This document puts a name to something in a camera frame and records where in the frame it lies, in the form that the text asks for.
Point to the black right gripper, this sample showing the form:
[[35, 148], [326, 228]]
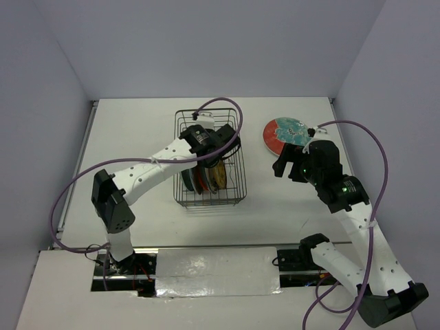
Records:
[[291, 152]]

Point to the red and teal patterned plate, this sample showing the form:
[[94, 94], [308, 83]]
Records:
[[284, 130]]

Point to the dark teal blossom plate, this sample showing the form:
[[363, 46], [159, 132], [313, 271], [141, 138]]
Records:
[[194, 181]]

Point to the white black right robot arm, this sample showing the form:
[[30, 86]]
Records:
[[381, 285]]

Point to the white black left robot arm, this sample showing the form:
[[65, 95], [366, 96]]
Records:
[[113, 194]]

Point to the yellow rimmed patterned plate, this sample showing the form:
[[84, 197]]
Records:
[[219, 175]]

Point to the blue floral white plate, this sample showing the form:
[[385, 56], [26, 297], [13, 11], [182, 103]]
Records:
[[210, 180]]

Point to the orange red plate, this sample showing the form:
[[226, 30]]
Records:
[[200, 179]]

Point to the light green small plate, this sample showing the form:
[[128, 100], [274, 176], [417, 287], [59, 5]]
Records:
[[185, 177]]

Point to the silver foil tape panel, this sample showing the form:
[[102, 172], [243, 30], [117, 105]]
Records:
[[195, 273]]

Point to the grey wire dish rack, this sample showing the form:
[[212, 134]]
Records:
[[236, 189]]

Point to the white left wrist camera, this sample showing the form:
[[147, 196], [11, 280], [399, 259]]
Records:
[[204, 119]]

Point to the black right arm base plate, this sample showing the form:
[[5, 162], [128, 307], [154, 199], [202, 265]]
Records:
[[290, 261]]

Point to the aluminium table edge rail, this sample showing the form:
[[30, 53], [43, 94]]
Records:
[[62, 208]]

